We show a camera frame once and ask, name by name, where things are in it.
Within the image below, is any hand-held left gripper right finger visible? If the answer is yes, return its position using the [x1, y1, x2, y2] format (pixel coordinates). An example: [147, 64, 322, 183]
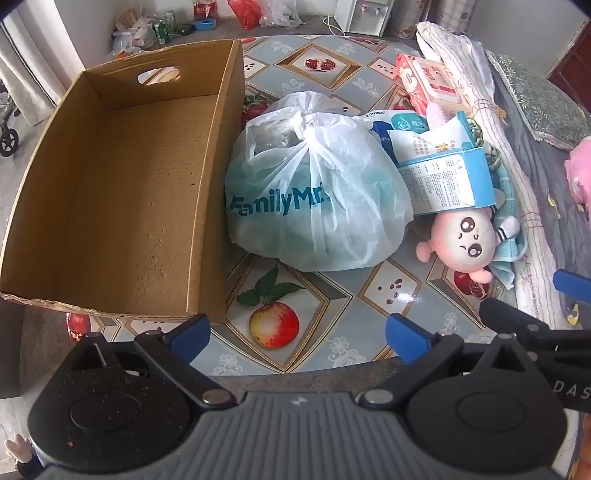
[359, 313, 536, 411]

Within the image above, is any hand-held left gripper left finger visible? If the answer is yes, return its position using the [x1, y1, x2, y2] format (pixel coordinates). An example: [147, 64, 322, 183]
[83, 314, 236, 409]

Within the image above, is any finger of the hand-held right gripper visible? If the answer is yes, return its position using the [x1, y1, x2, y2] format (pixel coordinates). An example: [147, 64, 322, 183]
[479, 298, 555, 344]
[553, 269, 591, 306]

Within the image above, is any light blue towel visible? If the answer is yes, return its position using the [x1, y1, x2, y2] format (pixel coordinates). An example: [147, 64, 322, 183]
[480, 138, 529, 291]

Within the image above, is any pink plush doll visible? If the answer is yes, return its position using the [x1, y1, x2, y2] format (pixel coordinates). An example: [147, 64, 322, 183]
[416, 205, 499, 284]

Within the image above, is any brown cardboard box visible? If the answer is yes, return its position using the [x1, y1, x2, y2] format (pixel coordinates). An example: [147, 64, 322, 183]
[0, 38, 245, 324]

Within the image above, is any light blue mask box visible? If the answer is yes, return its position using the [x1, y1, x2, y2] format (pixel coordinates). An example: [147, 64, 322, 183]
[396, 148, 498, 217]

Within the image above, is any blue wet wipes pack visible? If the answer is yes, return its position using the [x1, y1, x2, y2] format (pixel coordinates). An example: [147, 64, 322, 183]
[365, 110, 435, 162]

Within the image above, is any pink soft fabric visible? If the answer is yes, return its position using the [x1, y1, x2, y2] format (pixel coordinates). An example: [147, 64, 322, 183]
[566, 138, 591, 204]

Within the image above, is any fruit-print tablecloth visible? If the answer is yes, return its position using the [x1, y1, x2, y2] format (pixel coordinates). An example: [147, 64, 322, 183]
[65, 34, 522, 377]

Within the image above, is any grey bed sheet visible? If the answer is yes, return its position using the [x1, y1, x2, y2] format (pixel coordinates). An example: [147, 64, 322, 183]
[489, 69, 591, 324]

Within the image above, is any green patterned cloth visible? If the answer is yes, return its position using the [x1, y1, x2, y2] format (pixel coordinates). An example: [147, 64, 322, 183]
[468, 117, 503, 172]

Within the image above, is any white plastic shopping bag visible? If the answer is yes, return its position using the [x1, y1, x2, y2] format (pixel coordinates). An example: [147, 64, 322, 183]
[225, 91, 415, 272]

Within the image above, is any grey floral pillow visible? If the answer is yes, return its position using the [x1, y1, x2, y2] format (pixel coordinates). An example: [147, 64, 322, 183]
[485, 50, 591, 151]

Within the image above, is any brown wooden cabinet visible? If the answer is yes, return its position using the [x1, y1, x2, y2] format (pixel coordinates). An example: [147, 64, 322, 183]
[547, 0, 591, 107]

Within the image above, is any white checked quilt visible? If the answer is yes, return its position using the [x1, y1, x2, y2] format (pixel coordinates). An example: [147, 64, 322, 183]
[416, 21, 587, 333]

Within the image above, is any pink wet wipes pack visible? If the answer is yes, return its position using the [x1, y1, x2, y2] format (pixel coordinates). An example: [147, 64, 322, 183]
[396, 53, 472, 116]

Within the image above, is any checked leaning board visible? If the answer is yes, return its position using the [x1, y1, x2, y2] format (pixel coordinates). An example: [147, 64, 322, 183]
[436, 0, 472, 33]

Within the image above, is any white curtain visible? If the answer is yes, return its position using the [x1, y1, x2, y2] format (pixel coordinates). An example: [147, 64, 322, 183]
[0, 21, 86, 112]

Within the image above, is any floral leaning board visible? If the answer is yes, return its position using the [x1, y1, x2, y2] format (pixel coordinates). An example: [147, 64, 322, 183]
[392, 0, 435, 40]

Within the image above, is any red plastic bag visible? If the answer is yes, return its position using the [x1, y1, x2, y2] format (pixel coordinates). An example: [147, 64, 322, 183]
[228, 0, 262, 31]

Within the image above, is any white water dispenser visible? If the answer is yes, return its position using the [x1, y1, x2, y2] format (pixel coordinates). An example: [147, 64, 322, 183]
[333, 0, 395, 38]

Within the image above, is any clear plastic bag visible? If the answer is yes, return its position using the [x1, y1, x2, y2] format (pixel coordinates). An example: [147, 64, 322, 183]
[259, 0, 301, 27]

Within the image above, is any white power cable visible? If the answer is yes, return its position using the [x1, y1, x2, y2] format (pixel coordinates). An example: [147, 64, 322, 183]
[323, 15, 352, 36]

